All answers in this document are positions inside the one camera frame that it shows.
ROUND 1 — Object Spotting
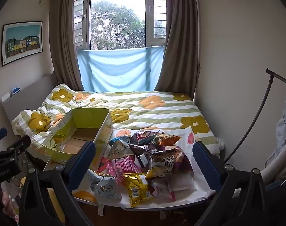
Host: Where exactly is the black curved stand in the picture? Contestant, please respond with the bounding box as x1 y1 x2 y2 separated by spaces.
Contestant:
223 68 286 165

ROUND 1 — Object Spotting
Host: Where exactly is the floral striped quilt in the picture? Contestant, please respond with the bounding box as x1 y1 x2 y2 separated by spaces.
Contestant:
11 83 219 165

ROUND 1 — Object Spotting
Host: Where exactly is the grey headboard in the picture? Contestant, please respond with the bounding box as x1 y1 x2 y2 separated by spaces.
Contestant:
2 74 59 128

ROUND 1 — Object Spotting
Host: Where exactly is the white plastic bag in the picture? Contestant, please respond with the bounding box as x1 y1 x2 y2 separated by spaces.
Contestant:
215 137 226 151

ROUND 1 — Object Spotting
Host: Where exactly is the pink white snack bag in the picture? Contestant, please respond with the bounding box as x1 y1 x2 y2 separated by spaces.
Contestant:
108 158 142 184

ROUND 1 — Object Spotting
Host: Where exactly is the window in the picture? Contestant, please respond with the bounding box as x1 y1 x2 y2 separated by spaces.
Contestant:
73 0 167 51

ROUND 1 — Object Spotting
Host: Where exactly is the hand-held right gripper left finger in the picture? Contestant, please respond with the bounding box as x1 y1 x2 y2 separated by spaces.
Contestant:
19 141 96 226

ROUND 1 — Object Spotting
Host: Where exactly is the brown curtain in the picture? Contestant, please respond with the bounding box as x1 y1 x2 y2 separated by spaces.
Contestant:
155 0 202 99
49 0 83 91

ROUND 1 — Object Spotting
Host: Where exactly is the red pink striped snack bag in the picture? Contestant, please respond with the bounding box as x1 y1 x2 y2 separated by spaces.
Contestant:
148 178 176 202

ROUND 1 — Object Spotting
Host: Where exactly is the yellow snack bag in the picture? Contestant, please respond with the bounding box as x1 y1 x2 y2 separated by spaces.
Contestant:
123 173 155 208

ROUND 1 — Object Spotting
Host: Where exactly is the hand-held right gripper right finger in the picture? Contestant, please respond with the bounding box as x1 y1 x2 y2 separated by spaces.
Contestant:
192 141 267 226

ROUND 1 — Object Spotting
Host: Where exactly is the person's left hand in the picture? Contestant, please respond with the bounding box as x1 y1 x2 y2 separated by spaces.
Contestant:
0 191 20 222

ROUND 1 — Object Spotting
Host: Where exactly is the pale blue white garment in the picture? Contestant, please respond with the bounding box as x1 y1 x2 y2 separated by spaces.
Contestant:
261 118 286 186

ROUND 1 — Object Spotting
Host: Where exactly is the framed wall picture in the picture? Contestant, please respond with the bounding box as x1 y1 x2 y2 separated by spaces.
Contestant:
1 21 43 67

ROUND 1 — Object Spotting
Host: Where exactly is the blue cloth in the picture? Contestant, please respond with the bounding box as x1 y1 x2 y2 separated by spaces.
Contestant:
77 46 164 92

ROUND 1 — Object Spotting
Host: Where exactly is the pile of assorted snack packets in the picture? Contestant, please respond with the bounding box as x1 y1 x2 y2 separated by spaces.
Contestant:
88 129 197 209

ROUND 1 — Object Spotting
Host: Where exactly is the green printed cardboard box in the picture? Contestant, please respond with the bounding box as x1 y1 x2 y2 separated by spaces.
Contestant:
42 108 114 170

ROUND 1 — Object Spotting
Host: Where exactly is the grey snack bag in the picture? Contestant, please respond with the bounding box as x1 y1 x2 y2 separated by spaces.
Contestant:
88 169 122 199

